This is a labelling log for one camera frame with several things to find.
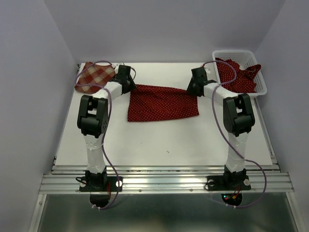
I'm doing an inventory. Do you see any red beige plaid skirt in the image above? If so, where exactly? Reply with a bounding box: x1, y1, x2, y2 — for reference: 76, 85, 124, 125
74, 62, 116, 94

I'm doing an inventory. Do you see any red white polka-dot skirt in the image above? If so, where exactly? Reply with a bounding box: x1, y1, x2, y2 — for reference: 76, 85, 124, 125
127, 85, 199, 122

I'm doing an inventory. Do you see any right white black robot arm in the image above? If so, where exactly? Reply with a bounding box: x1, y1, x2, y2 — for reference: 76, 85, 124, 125
187, 67, 255, 191

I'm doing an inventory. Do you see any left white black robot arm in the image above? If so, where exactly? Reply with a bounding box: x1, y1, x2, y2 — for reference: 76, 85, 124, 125
76, 65, 136, 192

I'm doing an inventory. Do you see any white perforated plastic basket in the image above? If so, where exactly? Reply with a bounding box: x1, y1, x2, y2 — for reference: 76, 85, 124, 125
212, 50, 267, 97

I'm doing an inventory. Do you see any aluminium mounting rail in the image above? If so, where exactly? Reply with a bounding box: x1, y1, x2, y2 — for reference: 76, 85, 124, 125
39, 164, 294, 194

